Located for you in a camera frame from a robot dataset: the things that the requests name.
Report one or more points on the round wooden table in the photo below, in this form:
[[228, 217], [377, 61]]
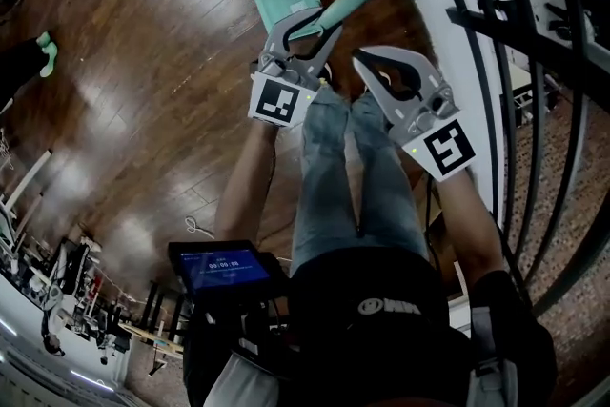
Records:
[[152, 338]]

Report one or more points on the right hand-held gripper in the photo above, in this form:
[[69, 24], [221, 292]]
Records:
[[448, 148]]

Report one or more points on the black metal railing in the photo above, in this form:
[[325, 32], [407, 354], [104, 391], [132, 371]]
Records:
[[505, 33]]

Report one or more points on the white table leg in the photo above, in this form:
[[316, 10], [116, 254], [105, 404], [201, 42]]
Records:
[[28, 178]]

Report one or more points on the black screen device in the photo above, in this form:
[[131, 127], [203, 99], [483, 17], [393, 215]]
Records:
[[224, 269]]

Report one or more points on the black screen mount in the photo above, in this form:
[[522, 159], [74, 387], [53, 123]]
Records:
[[248, 329]]

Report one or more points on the person's black t-shirt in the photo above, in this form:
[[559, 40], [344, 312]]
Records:
[[381, 348]]

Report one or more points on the person's left shoe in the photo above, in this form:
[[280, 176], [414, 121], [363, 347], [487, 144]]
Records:
[[328, 78]]

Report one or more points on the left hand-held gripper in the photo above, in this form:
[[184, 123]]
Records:
[[276, 102]]

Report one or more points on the person's right shoe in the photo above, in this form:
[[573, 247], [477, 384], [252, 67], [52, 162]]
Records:
[[385, 81]]

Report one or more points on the person's right forearm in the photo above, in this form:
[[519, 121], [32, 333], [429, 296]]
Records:
[[469, 229]]

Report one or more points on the cluttered workbench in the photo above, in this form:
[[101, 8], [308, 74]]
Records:
[[57, 295]]

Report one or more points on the white cloth bag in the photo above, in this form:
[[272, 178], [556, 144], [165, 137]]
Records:
[[236, 383]]

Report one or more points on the person's left forearm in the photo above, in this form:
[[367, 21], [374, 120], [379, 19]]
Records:
[[245, 186]]

